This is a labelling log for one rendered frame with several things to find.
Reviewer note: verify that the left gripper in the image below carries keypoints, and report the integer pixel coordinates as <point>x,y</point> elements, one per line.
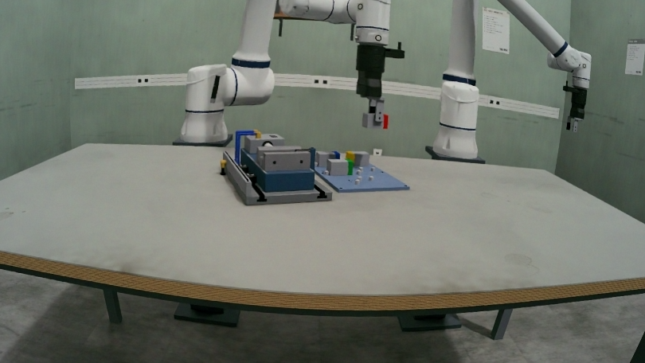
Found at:
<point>579,95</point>

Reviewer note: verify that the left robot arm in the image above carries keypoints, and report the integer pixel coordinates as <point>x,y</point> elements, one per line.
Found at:
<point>459,101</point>

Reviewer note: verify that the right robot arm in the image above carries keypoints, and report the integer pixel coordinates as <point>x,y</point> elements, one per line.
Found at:
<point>250,81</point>

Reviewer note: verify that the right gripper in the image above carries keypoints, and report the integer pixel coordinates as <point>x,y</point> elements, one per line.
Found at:
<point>371,61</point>

